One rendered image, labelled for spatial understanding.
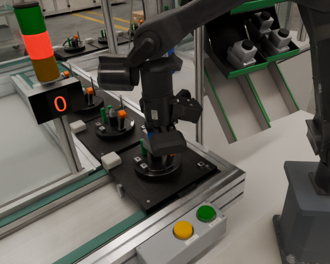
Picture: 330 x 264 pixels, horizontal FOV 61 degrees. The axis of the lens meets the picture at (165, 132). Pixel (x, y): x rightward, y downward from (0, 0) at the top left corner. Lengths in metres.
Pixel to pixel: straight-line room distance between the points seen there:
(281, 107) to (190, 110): 0.53
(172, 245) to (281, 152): 0.57
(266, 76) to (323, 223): 0.55
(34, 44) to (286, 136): 0.89
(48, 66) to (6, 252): 0.45
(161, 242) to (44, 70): 0.45
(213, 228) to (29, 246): 0.44
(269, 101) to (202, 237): 0.53
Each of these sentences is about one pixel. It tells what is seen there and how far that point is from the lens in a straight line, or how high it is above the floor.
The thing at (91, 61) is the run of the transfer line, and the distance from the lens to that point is 1.90.
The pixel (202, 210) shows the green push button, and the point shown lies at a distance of 0.68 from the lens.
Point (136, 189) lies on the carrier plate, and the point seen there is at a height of 0.97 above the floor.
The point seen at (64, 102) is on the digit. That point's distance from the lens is 0.70.
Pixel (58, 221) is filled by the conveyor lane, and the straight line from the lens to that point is 0.81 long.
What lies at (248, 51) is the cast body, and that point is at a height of 1.25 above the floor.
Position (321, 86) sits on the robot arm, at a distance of 0.51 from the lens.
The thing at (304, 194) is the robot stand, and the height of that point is 1.06.
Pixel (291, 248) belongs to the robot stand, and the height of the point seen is 0.90.
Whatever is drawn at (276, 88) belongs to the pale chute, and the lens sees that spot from 1.04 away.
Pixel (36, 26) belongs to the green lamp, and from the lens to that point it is 0.65.
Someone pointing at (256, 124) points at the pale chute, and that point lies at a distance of 0.92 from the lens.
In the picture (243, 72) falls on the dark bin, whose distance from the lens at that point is 0.78.
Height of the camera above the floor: 1.49
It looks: 33 degrees down
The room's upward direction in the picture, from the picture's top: 5 degrees counter-clockwise
